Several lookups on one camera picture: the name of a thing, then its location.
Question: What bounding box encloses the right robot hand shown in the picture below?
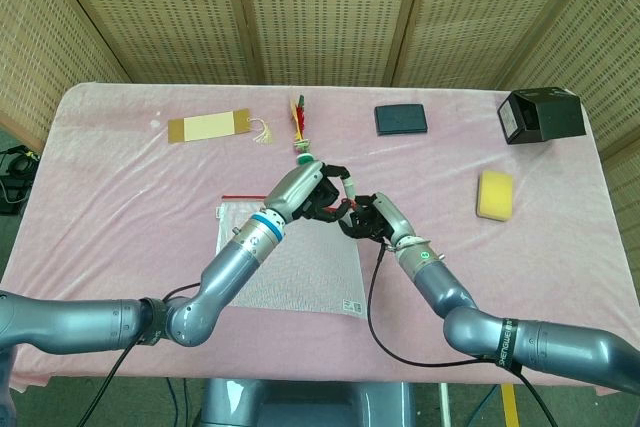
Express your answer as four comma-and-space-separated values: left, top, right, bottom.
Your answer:
339, 191, 419, 248

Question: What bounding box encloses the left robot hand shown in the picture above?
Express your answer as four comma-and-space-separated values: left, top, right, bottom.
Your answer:
262, 160, 359, 226

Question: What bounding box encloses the clear mesh zipper pouch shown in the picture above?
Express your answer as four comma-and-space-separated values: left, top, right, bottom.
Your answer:
214, 191, 365, 317

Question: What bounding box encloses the yellow sponge with green scourer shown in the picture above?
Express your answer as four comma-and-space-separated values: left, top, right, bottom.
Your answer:
475, 169, 516, 222

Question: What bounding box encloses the feather shuttlecock with green base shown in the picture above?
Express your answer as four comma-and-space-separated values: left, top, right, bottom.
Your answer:
289, 92, 316, 167

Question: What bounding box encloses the dark teal flat case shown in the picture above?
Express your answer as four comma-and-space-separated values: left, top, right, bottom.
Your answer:
374, 103, 430, 137

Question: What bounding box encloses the gold paper bookmark with tassel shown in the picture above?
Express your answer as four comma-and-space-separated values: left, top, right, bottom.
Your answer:
167, 107, 275, 147

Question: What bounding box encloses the pink velvet tablecloth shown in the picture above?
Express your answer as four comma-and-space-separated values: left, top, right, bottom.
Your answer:
0, 81, 640, 393

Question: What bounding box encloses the woven bamboo screen panel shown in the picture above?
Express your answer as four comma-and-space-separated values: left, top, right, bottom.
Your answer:
0, 0, 134, 153
494, 0, 640, 268
389, 0, 599, 91
219, 0, 431, 88
42, 0, 264, 86

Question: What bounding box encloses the black cardboard box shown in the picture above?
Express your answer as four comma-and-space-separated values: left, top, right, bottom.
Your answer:
496, 87, 587, 146

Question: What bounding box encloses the grey robot torso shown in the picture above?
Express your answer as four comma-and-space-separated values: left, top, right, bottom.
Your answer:
199, 377, 416, 427

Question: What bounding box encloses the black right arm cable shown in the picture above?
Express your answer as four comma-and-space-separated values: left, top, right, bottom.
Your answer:
367, 242, 557, 427

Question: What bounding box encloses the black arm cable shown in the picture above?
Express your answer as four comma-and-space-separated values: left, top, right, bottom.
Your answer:
77, 282, 201, 427
367, 242, 557, 427

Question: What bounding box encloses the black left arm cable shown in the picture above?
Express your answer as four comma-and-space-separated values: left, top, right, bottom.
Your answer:
77, 282, 201, 427

